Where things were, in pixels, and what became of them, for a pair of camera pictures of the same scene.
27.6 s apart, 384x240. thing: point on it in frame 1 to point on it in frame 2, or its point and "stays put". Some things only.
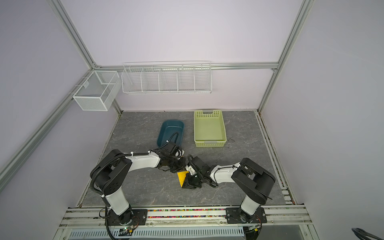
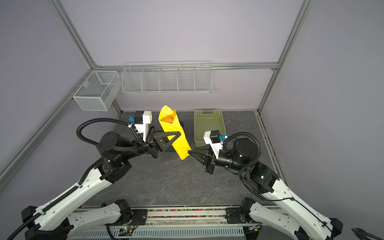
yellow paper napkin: [181, 176] to [181, 145]
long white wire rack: [167, 77] stays put
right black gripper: [188, 182] to [196, 151]
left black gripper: [182, 165] to [161, 140]
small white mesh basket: [99, 91] stays put
